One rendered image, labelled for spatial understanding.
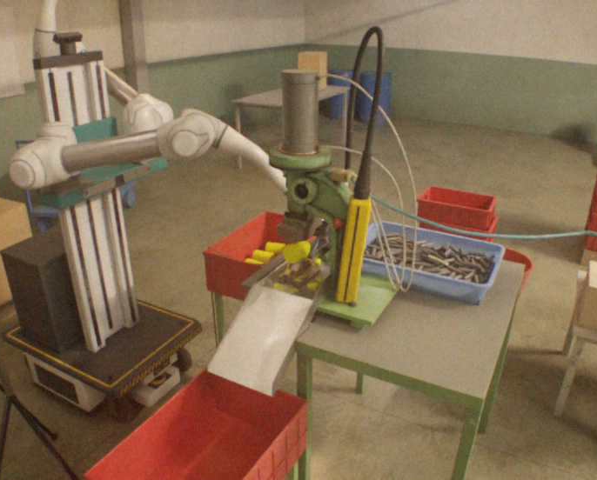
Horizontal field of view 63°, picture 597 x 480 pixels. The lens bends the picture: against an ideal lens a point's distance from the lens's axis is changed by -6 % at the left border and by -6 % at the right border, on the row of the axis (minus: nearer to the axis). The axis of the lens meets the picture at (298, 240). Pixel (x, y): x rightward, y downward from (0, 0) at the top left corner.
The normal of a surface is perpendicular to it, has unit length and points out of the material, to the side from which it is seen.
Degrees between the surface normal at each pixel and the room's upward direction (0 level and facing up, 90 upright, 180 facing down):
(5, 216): 90
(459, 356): 0
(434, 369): 0
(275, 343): 30
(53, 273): 90
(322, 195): 90
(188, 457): 0
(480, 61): 90
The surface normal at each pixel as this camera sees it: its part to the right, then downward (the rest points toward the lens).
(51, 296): 0.88, 0.20
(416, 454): 0.00, -0.91
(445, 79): -0.48, 0.36
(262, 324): -0.24, -0.61
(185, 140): 0.07, 0.41
